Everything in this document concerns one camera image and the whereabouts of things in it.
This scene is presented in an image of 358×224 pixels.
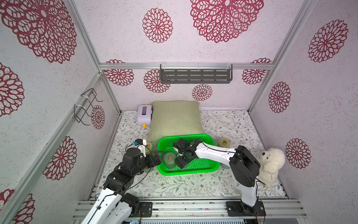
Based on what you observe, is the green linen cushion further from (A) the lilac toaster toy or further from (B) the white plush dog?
(B) the white plush dog

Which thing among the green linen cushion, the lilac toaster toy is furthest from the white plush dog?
the lilac toaster toy

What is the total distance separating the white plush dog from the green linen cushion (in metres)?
0.41

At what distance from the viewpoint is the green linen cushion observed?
966 millimetres

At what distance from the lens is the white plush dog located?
2.36ft
